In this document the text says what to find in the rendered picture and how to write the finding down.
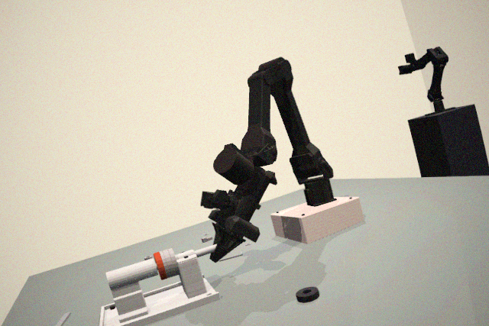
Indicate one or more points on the red-brown ring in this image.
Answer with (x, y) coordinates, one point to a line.
(160, 265)

